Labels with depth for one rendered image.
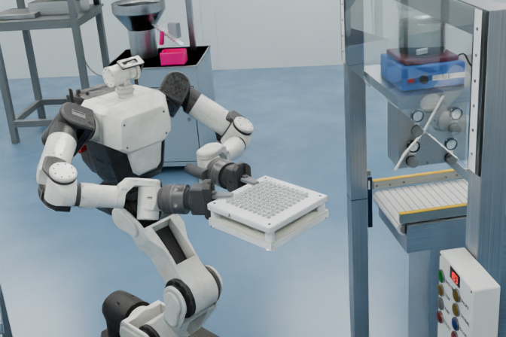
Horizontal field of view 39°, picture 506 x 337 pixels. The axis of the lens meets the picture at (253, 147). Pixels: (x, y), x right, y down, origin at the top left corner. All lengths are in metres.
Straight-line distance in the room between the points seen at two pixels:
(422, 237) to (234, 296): 1.33
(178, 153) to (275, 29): 2.78
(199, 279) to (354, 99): 0.80
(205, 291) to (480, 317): 1.13
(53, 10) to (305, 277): 3.14
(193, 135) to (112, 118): 2.47
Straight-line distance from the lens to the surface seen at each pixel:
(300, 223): 1.98
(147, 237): 2.43
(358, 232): 2.64
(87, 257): 4.00
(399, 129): 2.17
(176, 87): 2.49
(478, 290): 1.53
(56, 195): 2.08
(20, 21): 5.66
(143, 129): 2.35
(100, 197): 2.07
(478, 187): 1.56
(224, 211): 1.98
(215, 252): 3.85
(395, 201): 2.49
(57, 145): 2.17
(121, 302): 2.89
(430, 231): 2.39
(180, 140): 4.77
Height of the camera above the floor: 1.88
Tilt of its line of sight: 21 degrees down
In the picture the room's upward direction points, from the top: 4 degrees counter-clockwise
